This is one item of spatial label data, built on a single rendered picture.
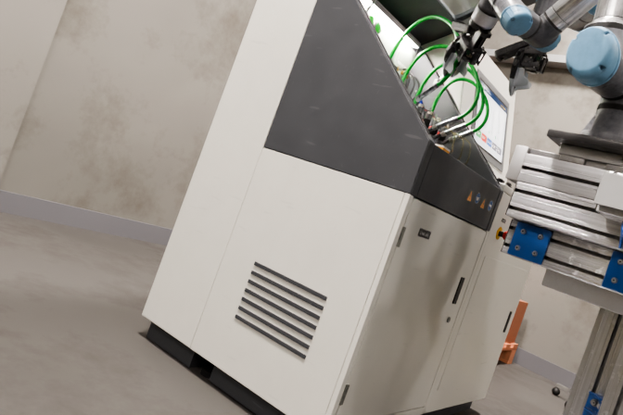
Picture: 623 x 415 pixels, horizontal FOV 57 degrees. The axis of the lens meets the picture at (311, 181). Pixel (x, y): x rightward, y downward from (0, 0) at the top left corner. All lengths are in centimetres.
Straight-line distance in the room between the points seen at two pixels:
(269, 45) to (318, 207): 64
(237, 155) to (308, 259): 49
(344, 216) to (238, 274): 43
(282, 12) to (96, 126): 195
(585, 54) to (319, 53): 86
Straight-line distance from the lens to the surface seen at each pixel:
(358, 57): 186
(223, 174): 205
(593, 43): 144
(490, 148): 277
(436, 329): 213
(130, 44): 384
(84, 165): 382
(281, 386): 181
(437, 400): 242
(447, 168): 179
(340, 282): 170
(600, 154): 149
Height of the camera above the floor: 70
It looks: 1 degrees up
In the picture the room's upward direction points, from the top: 20 degrees clockwise
